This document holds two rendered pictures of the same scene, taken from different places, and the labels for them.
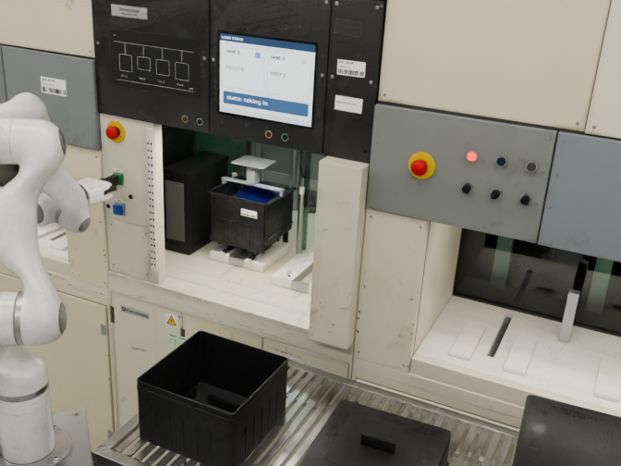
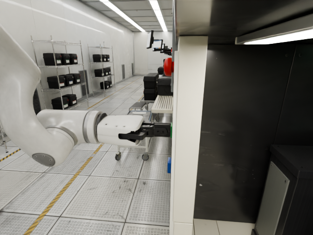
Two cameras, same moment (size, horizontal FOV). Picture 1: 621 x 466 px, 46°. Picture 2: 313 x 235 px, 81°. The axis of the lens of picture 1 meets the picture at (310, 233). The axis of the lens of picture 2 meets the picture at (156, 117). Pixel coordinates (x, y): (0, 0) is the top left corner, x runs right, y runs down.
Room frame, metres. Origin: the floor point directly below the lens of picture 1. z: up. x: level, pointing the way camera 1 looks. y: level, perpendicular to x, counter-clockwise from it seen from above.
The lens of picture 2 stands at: (1.97, 0.22, 1.37)
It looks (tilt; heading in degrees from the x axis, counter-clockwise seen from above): 19 degrees down; 72
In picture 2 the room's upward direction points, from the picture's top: straight up
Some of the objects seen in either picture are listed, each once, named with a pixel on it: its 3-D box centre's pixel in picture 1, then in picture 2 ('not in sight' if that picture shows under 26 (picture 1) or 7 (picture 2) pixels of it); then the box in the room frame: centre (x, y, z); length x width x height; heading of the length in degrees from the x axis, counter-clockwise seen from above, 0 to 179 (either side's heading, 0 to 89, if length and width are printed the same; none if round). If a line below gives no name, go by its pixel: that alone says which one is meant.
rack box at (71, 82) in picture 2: not in sight; (65, 80); (1.28, 5.26, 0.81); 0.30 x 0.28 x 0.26; 66
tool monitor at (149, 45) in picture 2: not in sight; (159, 43); (3.09, 3.45, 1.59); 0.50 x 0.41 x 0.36; 156
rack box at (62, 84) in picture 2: not in sight; (56, 82); (1.13, 4.95, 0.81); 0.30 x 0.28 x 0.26; 61
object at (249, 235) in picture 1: (251, 205); not in sight; (2.35, 0.21, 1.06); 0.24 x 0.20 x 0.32; 66
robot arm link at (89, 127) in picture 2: not in sight; (97, 127); (1.96, 0.69, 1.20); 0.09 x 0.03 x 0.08; 66
